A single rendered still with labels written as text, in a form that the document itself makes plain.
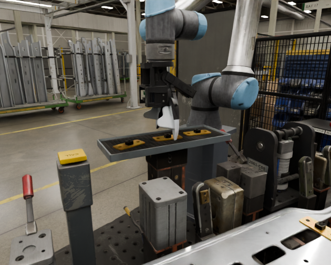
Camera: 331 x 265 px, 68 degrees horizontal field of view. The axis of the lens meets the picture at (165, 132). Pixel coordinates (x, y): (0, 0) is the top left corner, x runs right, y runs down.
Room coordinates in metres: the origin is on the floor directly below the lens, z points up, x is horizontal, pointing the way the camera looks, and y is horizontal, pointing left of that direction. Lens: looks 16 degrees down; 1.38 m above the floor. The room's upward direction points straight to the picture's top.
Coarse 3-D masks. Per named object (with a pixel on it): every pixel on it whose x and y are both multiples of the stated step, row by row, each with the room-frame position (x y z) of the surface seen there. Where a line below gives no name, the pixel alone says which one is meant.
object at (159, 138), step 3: (165, 135) 0.68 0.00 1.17; (168, 135) 0.68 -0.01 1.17; (171, 135) 0.71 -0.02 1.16; (153, 138) 0.68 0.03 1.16; (156, 138) 0.68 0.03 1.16; (159, 138) 0.68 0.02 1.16; (162, 138) 0.68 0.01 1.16; (165, 138) 0.68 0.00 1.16; (168, 138) 0.68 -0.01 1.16; (171, 138) 0.68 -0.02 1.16; (177, 138) 0.68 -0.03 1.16; (180, 138) 0.69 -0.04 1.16
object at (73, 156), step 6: (72, 150) 0.59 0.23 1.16; (78, 150) 0.59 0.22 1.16; (60, 156) 0.55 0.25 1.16; (66, 156) 0.55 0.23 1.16; (72, 156) 0.55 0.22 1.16; (78, 156) 0.55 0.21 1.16; (84, 156) 0.55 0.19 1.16; (60, 162) 0.52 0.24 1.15; (66, 162) 0.53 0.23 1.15; (72, 162) 0.55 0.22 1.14
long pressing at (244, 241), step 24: (264, 216) 0.54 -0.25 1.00; (288, 216) 0.54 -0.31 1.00; (312, 216) 0.54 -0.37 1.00; (216, 240) 0.45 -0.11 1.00; (240, 240) 0.45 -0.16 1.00; (264, 240) 0.45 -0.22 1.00; (312, 240) 0.46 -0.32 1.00; (144, 264) 0.38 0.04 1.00; (168, 264) 0.39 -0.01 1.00; (216, 264) 0.39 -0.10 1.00; (288, 264) 0.39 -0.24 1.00; (312, 264) 0.39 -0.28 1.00
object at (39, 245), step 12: (12, 240) 0.38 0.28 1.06; (24, 240) 0.38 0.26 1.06; (36, 240) 0.38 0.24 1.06; (48, 240) 0.38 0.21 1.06; (12, 252) 0.35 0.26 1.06; (24, 252) 0.36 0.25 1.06; (36, 252) 0.35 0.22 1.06; (48, 252) 0.35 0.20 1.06; (12, 264) 0.33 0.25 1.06; (24, 264) 0.33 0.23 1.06; (36, 264) 0.33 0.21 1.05; (48, 264) 0.34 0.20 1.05
